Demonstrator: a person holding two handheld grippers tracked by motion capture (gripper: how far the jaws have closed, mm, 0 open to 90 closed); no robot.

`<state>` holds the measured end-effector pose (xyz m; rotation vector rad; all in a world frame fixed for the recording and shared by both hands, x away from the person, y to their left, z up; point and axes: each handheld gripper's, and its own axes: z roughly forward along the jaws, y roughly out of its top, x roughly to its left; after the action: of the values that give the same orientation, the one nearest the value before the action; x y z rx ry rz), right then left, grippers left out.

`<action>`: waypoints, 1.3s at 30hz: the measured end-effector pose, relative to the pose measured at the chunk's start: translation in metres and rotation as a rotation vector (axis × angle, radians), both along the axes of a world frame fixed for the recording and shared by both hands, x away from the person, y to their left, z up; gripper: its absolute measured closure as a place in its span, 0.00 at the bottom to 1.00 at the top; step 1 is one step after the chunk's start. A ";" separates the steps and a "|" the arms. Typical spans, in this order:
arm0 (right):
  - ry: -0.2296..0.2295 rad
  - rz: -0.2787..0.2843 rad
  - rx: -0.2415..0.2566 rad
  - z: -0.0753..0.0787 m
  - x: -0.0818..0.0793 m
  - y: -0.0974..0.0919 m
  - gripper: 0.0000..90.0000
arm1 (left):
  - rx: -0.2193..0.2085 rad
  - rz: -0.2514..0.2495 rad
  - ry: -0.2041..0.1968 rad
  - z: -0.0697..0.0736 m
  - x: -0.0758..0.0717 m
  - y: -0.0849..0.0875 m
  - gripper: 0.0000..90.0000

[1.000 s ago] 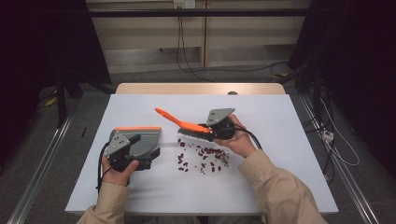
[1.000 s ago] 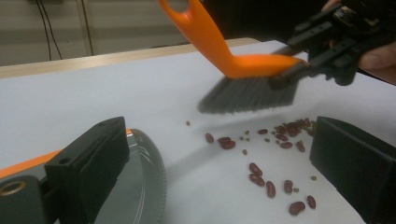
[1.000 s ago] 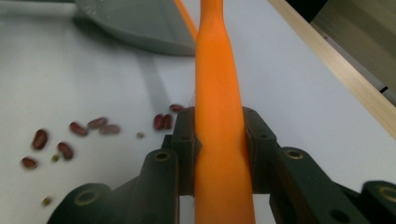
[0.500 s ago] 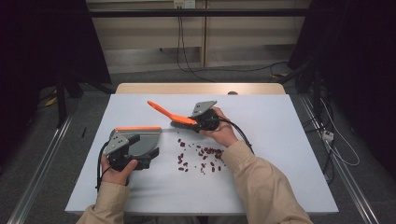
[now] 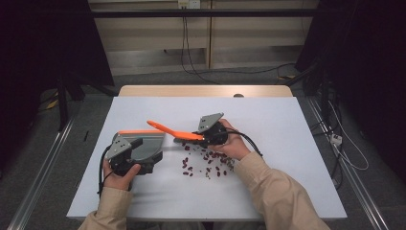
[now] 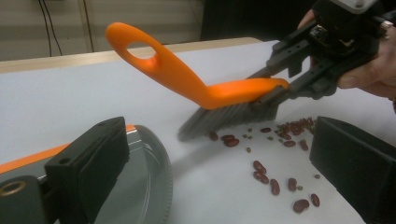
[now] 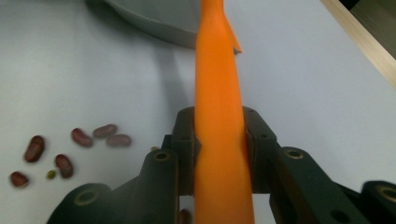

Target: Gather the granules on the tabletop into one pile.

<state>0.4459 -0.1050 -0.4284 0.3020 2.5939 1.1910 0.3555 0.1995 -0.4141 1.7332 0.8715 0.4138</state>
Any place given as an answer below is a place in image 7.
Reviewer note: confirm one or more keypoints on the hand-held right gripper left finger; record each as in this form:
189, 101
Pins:
165, 174

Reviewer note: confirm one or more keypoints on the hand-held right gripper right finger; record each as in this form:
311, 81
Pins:
289, 180

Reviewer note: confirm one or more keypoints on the orange brush with grey bristles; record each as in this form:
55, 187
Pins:
218, 109

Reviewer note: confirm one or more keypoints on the red and green beans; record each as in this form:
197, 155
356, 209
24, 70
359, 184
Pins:
34, 148

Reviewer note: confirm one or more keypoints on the grey dustpan with orange lip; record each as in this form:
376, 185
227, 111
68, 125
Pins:
162, 18

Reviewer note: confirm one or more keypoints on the white table cover sheet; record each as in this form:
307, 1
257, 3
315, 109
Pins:
311, 93

